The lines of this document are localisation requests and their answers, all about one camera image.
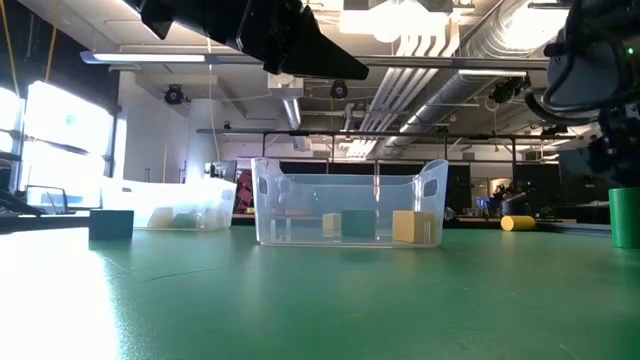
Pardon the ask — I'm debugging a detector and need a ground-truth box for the black round reel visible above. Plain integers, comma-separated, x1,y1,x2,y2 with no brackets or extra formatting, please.
329,78,350,100
164,84,186,107

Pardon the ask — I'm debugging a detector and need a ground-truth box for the yellow foam cylinder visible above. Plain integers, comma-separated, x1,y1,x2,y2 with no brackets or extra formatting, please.
500,215,537,233

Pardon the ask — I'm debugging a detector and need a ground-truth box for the silver round duct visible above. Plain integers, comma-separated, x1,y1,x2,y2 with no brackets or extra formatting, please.
382,0,576,149

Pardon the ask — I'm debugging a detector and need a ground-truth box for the dark blue chair back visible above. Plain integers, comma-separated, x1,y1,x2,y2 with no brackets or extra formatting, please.
501,192,532,218

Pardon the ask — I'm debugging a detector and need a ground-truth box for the grey overhead bar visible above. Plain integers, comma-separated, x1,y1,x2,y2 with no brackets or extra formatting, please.
367,54,551,72

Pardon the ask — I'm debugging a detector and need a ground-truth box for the white hanging cord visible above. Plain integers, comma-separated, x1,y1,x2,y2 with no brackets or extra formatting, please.
206,82,222,164

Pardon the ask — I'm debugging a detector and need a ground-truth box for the black ceiling camera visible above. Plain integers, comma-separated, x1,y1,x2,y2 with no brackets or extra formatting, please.
539,122,570,137

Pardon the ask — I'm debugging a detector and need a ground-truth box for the green foam cube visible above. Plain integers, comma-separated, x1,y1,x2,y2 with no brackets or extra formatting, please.
341,209,378,239

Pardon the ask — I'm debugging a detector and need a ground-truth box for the green foam triangle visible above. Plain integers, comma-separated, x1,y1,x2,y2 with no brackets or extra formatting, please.
172,212,199,231

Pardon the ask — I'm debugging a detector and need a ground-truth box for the wide clear plastic bin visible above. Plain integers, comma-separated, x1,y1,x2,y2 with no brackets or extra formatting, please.
101,177,238,233

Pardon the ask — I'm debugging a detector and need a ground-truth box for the black horizontal frame rail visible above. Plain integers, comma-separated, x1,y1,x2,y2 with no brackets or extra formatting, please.
196,128,601,142

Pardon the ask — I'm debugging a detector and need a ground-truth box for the black overhead camera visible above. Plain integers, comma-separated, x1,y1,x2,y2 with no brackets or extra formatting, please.
488,74,532,105

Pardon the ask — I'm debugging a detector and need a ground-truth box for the small yellow foam block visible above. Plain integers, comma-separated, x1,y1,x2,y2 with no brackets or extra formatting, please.
321,213,343,239

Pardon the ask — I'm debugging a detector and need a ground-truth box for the blue foam cube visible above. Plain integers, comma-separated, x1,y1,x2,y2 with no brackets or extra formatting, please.
88,209,136,242

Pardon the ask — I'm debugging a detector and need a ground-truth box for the large green foam cylinder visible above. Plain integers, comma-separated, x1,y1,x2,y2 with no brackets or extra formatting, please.
608,187,640,250

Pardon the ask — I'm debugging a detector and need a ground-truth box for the dark monitor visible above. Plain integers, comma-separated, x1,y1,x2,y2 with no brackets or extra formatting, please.
558,149,614,207

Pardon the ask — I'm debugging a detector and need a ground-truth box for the yellow foam cube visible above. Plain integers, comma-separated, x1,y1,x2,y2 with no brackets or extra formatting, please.
392,209,437,245

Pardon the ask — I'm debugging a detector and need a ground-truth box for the long ceiling light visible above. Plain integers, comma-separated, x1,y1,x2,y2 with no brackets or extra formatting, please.
79,50,207,65

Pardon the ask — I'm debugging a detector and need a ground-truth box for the yellow cord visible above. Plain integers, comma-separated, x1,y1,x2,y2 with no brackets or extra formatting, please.
43,24,59,84
0,0,20,97

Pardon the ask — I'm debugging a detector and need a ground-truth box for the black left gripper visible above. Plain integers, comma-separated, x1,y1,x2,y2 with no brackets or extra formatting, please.
141,0,371,82

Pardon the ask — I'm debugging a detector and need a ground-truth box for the bright window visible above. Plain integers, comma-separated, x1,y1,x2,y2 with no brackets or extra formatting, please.
0,81,117,211

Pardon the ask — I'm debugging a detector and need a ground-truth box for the red chair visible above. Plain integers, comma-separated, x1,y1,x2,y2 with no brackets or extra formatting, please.
234,169,256,215

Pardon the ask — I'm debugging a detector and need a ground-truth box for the white ceiling pipe bundle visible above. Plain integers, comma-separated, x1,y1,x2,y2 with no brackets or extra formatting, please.
347,19,462,157

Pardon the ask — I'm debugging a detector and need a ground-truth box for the white ceiling vent box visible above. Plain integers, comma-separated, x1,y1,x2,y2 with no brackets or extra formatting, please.
267,73,305,100

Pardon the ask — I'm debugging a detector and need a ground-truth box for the clear plastic bin with handles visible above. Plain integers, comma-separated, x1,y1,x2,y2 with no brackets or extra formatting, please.
251,156,451,249

